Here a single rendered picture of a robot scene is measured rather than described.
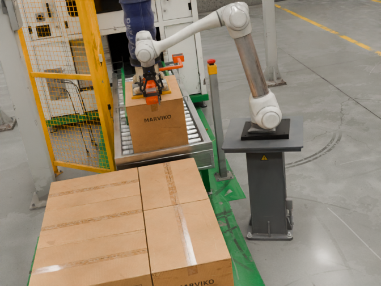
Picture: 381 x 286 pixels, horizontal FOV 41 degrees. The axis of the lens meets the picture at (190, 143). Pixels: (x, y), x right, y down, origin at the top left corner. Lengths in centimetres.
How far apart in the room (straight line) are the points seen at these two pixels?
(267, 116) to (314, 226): 106
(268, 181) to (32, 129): 199
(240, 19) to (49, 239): 161
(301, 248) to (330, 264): 24
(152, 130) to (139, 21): 76
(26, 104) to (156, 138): 116
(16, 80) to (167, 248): 209
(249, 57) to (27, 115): 203
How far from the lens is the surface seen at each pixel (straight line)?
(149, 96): 318
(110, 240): 284
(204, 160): 368
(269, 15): 646
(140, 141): 364
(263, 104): 302
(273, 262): 341
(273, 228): 359
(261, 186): 342
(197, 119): 410
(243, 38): 295
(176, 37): 300
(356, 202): 401
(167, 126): 361
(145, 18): 362
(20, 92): 423
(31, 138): 435
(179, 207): 300
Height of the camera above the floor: 208
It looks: 24 degrees down
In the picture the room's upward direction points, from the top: 8 degrees counter-clockwise
